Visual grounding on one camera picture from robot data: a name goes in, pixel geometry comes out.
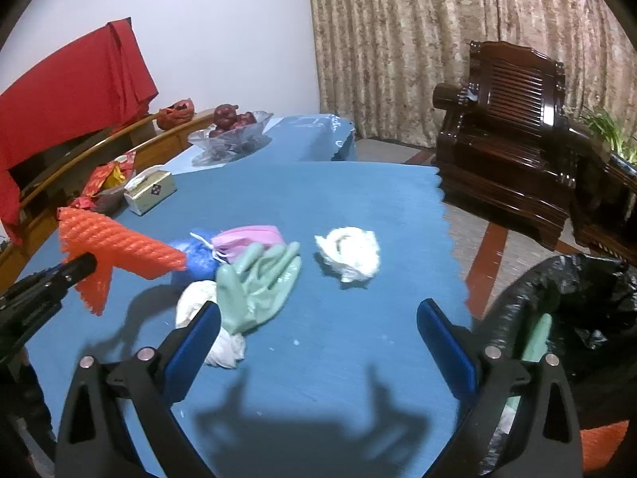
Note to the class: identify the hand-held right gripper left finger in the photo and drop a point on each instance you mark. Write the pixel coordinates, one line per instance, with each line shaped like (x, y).
(194, 353)

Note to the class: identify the red cloth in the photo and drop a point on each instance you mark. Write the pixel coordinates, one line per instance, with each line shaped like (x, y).
(64, 94)

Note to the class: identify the dark wooden side table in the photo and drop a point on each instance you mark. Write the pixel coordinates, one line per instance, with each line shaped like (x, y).
(607, 199)

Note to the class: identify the blue plastic shoe cover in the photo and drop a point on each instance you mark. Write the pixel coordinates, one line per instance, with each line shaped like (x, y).
(196, 259)

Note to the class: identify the beige patterned curtain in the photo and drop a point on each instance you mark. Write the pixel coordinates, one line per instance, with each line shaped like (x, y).
(398, 35)

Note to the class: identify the dark wooden armchair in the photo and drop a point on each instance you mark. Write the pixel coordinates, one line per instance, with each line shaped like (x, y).
(512, 134)

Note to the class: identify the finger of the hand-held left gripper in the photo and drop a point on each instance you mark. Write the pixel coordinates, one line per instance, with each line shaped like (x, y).
(79, 266)

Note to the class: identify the glass snack dish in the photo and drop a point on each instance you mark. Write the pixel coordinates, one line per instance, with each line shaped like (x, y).
(112, 201)

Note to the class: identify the red plastic bag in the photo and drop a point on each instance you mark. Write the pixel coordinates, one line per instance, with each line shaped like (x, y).
(174, 115)

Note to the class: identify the green rubber glove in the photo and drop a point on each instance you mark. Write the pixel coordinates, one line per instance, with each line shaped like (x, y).
(537, 338)
(259, 284)

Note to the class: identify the pink face mask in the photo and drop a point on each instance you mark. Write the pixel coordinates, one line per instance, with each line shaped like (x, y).
(249, 239)

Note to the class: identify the green potted plant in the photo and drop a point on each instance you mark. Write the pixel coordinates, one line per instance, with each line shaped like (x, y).
(609, 127)

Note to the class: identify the red apple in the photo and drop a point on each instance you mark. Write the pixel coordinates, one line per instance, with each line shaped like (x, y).
(246, 120)
(226, 115)

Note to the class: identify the glass fruit bowl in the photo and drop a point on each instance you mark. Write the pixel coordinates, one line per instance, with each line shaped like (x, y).
(234, 144)

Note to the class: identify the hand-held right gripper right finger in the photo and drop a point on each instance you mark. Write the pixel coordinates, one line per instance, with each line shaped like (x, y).
(448, 353)

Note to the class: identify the beige tissue box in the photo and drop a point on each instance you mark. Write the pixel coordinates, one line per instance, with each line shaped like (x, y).
(152, 194)

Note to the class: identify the blue tablecloth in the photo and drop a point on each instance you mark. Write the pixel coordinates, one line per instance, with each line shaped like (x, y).
(303, 139)
(323, 199)

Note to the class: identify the orange foam fruit net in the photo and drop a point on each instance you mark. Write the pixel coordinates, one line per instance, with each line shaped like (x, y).
(124, 249)
(604, 445)

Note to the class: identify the pile of red snack packets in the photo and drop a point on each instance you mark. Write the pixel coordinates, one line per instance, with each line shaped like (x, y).
(102, 179)

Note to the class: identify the bin with black bag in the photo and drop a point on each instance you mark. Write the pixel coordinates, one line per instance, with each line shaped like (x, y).
(587, 279)

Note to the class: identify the white tissue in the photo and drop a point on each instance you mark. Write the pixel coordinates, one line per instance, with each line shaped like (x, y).
(348, 251)
(194, 298)

